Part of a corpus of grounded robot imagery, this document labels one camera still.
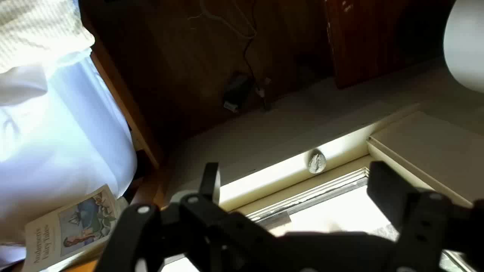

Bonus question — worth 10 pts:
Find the brown wooden bed frame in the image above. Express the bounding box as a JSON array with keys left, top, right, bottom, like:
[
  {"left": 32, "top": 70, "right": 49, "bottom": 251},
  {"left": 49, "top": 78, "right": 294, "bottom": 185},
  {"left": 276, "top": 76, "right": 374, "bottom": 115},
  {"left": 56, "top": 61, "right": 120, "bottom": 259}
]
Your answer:
[{"left": 65, "top": 0, "right": 171, "bottom": 272}]

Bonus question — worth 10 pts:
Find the illustrated fairy tales book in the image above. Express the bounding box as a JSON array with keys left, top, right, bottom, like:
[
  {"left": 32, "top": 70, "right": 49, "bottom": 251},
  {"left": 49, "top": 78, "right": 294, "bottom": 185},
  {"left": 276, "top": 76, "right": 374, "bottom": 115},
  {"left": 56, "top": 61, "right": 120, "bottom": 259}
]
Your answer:
[{"left": 22, "top": 183, "right": 130, "bottom": 272}]

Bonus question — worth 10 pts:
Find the white bed pillow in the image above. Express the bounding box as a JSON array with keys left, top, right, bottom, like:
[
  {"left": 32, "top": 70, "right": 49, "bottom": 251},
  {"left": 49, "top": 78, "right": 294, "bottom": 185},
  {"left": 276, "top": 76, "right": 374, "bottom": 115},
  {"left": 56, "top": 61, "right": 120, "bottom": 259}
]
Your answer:
[{"left": 0, "top": 50, "right": 140, "bottom": 270}]

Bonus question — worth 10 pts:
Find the white bed blanket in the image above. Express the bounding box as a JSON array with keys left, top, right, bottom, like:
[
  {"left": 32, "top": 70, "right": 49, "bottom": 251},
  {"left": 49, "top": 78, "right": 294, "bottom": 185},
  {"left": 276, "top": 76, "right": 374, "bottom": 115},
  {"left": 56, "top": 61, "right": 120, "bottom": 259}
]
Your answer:
[{"left": 0, "top": 0, "right": 97, "bottom": 75}]

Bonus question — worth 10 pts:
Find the black power adapter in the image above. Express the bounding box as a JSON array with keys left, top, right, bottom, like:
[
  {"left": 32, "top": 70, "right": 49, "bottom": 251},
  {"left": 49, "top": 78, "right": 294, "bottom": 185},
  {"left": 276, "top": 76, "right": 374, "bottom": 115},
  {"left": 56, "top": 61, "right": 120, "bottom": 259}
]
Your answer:
[{"left": 223, "top": 73, "right": 255, "bottom": 114}]

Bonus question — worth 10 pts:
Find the dark wooden nightstand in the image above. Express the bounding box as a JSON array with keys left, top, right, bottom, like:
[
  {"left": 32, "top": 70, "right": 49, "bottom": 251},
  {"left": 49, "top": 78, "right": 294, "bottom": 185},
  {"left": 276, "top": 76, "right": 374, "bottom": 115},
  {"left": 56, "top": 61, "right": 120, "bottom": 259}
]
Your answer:
[{"left": 324, "top": 0, "right": 456, "bottom": 91}]

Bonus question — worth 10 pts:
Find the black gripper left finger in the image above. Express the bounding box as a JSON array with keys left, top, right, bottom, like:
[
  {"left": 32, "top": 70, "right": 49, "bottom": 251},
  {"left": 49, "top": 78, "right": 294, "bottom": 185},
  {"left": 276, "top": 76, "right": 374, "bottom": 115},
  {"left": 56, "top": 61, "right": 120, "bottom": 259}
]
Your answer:
[{"left": 96, "top": 162, "right": 285, "bottom": 272}]

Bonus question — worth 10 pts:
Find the white lamp shade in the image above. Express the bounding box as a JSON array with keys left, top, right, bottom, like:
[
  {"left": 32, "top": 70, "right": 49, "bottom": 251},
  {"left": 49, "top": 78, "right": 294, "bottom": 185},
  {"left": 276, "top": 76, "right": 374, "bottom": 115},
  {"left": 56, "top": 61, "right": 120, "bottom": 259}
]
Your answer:
[{"left": 442, "top": 0, "right": 484, "bottom": 96}]

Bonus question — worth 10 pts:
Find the round window latch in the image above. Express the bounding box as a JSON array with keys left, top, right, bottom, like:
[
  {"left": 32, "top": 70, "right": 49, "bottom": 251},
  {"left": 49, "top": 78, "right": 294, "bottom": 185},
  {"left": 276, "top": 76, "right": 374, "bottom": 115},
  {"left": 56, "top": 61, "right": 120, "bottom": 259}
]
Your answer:
[{"left": 306, "top": 149, "right": 330, "bottom": 177}]

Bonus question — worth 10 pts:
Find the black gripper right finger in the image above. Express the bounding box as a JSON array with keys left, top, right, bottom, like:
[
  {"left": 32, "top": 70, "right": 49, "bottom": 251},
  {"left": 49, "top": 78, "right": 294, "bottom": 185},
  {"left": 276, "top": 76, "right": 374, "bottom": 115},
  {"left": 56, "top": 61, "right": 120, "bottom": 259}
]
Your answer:
[{"left": 366, "top": 161, "right": 484, "bottom": 272}]

